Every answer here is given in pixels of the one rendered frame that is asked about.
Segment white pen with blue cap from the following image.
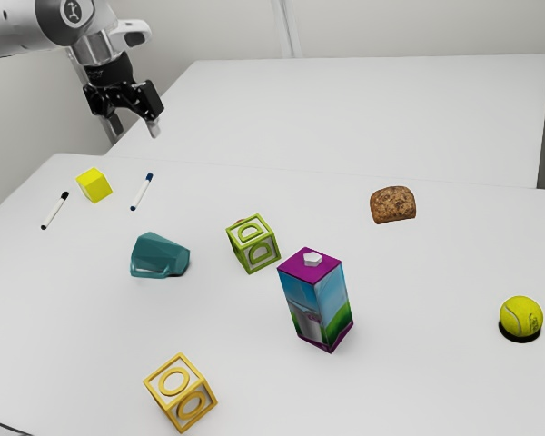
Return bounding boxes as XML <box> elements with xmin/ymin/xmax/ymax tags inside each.
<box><xmin>129</xmin><ymin>172</ymin><xmax>154</xmax><ymax>213</ymax></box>

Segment yellow cube block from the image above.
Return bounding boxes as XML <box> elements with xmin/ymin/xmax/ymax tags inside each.
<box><xmin>74</xmin><ymin>166</ymin><xmax>114</xmax><ymax>204</ymax></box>

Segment teal faceted mug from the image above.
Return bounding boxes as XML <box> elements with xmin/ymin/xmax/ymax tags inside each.
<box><xmin>129</xmin><ymin>231</ymin><xmax>192</xmax><ymax>279</ymax></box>

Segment white pen with black cap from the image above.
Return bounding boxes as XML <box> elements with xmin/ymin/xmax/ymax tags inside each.
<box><xmin>40</xmin><ymin>191</ymin><xmax>70</xmax><ymax>231</ymax></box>

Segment green letter block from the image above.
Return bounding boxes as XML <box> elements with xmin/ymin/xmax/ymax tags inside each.
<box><xmin>224</xmin><ymin>213</ymin><xmax>282</xmax><ymax>275</ymax></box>

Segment milk carton with purple top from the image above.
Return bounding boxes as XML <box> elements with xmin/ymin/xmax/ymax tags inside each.
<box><xmin>276</xmin><ymin>246</ymin><xmax>354</xmax><ymax>353</ymax></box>

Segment brown bread slice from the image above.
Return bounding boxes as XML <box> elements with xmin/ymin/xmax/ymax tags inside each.
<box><xmin>369</xmin><ymin>184</ymin><xmax>418</xmax><ymax>224</ymax></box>

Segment yellow letter block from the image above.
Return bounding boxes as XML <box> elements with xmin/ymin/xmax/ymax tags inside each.
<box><xmin>143</xmin><ymin>352</ymin><xmax>219</xmax><ymax>434</ymax></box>

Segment yellow tennis ball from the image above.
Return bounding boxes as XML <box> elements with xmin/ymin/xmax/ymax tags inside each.
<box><xmin>499</xmin><ymin>295</ymin><xmax>545</xmax><ymax>338</ymax></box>

